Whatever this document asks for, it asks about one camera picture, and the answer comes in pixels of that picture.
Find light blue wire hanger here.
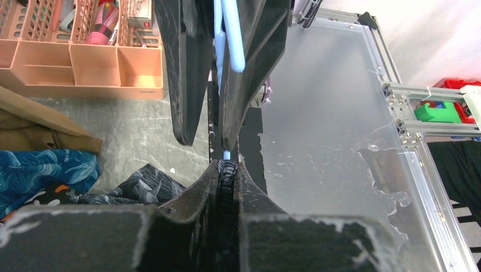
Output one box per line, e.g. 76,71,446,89
213,0,247,162

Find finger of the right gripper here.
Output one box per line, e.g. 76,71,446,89
154,0,214,146
219,1,292,150

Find brown hanging shorts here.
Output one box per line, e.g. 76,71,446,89
1,87,103,155

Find dark leaf print shorts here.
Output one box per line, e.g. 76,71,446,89
71,160,239,271

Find red plastic object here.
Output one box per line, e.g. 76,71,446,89
432,78,481,125

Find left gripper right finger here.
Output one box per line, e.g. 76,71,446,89
236,163,404,271

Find pink item in organizer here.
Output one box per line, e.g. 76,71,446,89
86,1,120,45

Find green plastic object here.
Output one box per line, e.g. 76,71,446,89
415,101,462,124

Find peach plastic file organizer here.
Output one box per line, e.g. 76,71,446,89
1,1,164,99

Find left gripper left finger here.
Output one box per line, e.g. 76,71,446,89
1,161,219,271

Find orange camouflage shorts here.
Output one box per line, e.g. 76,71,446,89
1,184,81,227

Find blue leaf print shorts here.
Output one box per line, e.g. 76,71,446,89
1,149,101,219

